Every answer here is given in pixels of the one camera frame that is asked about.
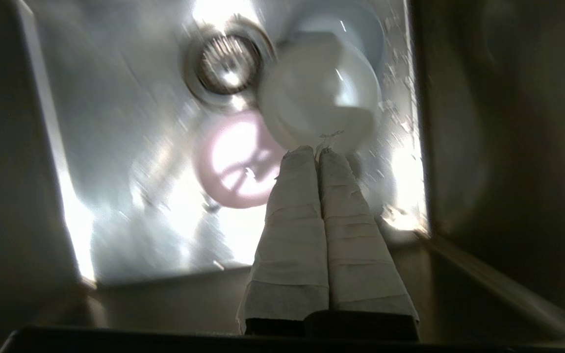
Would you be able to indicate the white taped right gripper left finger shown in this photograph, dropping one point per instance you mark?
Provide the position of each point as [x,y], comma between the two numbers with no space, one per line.
[292,255]

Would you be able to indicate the pink bowl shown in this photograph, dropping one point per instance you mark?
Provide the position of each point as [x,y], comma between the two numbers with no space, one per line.
[233,162]

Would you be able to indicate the round metal drain strainer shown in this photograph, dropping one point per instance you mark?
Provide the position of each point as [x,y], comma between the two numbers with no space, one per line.
[223,63]

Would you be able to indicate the white bowl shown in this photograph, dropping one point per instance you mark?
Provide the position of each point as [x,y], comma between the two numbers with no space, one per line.
[312,93]

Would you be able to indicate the blue-grey bowl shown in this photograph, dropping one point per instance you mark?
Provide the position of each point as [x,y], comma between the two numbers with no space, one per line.
[356,29]

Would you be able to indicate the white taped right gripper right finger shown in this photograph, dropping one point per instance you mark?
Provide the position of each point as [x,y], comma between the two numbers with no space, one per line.
[356,260]

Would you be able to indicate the stainless steel sink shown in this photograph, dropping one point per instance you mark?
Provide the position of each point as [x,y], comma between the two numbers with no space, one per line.
[115,147]

